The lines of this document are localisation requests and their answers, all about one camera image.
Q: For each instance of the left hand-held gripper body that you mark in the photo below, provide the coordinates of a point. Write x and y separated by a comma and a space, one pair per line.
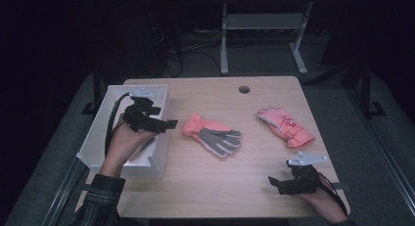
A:
138, 116

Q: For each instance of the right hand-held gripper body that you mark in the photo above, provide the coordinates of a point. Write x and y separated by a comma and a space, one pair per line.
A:
305, 178

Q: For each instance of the white cardboard box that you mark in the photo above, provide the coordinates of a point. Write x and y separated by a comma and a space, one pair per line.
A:
156, 154

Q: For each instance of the person's right hand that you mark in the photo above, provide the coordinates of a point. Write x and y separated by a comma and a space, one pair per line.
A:
326, 203

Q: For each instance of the person's left hand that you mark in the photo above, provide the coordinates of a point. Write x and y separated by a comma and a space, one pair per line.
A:
124, 147

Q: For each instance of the black tape strip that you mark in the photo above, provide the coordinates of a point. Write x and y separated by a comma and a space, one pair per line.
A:
85, 187
344, 187

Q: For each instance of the orange glove with grey palm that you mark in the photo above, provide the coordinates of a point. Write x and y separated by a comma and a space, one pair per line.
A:
208, 134

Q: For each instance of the black metal stand leg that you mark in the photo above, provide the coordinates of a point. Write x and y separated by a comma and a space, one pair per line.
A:
367, 92
96, 89

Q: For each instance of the pink orange printed glove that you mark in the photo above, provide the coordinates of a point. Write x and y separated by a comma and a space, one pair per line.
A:
287, 126

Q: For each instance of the grey metal stand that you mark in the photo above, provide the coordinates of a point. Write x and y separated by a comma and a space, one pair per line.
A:
261, 22

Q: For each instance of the aluminium rail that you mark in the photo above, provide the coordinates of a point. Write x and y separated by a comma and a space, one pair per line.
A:
62, 193
385, 154

